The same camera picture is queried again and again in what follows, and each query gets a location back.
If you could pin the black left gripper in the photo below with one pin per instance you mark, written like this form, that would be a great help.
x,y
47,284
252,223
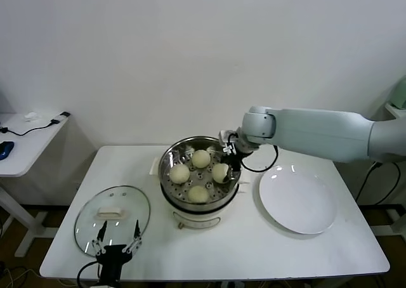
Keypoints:
x,y
112,262

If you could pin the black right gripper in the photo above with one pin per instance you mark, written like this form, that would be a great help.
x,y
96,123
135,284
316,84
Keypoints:
x,y
234,162

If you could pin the white steamed baozi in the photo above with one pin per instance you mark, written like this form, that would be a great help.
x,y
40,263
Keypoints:
x,y
199,194
201,159
219,172
179,174

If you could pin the round glass pot lid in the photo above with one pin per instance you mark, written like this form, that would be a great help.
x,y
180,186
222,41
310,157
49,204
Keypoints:
x,y
133,205

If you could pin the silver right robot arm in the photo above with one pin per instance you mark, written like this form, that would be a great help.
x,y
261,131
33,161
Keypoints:
x,y
317,132

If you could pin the stainless steel steamer basket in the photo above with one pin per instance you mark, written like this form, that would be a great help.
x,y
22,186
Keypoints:
x,y
171,189

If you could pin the white electric cooker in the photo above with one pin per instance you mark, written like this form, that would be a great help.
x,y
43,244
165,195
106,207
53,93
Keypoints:
x,y
196,219

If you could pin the white round plate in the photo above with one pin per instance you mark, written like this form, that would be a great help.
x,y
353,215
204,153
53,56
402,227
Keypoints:
x,y
298,199

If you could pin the white side table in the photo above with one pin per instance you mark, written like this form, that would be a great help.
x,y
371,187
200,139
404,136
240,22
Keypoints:
x,y
31,151

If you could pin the blue computer mouse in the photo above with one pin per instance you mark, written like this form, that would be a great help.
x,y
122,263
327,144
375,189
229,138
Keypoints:
x,y
6,150

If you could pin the white crumpled tissue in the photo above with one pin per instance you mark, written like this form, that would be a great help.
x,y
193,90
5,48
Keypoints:
x,y
30,117

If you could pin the white shelf table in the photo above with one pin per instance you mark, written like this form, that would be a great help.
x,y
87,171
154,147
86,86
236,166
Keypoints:
x,y
395,110

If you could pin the pale green appliance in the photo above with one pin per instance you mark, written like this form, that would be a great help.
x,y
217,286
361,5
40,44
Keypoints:
x,y
399,94

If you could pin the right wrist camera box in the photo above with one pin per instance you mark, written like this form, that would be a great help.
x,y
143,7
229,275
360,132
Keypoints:
x,y
226,139

